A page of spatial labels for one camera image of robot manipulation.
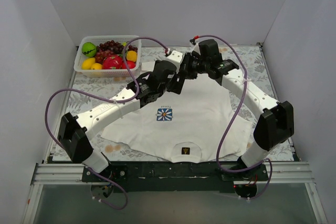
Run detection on yellow toy mango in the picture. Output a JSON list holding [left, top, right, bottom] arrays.
[[90, 63, 102, 70]]

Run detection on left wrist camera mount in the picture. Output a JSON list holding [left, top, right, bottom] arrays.
[[165, 48, 184, 72]]

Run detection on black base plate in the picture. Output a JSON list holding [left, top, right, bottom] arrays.
[[81, 162, 268, 193]]

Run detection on white printed t-shirt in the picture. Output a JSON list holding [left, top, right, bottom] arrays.
[[100, 60, 251, 163]]

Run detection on orange toy fruit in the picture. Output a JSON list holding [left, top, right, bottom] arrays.
[[126, 50, 138, 62]]

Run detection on purple cable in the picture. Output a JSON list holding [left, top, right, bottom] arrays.
[[193, 34, 274, 200], [45, 36, 171, 210]]

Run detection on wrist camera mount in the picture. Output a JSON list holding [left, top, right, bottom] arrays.
[[165, 48, 184, 72], [190, 36, 201, 55]]

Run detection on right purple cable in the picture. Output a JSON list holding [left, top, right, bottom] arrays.
[[193, 34, 274, 200]]

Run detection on white plastic fruit basket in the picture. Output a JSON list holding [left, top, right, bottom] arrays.
[[73, 35, 142, 77]]

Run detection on dark red toy grapes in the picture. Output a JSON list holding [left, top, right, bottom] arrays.
[[95, 40, 127, 64]]

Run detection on yellow toy lemon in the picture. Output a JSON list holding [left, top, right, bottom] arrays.
[[81, 57, 96, 70]]

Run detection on red toy apple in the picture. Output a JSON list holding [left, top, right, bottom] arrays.
[[121, 60, 136, 69]]

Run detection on floral patterned table mat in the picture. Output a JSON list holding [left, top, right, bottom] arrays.
[[48, 45, 294, 163]]

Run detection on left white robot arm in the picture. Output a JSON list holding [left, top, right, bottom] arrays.
[[58, 60, 184, 182]]

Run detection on green toy fruit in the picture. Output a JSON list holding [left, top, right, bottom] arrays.
[[81, 42, 97, 58]]

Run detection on aluminium frame rail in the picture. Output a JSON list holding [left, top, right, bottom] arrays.
[[30, 162, 315, 185]]

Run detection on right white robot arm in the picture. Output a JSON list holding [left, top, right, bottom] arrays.
[[180, 36, 294, 181]]

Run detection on red toy dragon fruit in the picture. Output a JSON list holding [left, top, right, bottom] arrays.
[[102, 55, 123, 70]]

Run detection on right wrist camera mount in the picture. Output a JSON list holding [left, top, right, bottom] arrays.
[[190, 36, 201, 55]]

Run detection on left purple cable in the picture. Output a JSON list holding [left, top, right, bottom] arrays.
[[45, 36, 171, 210]]

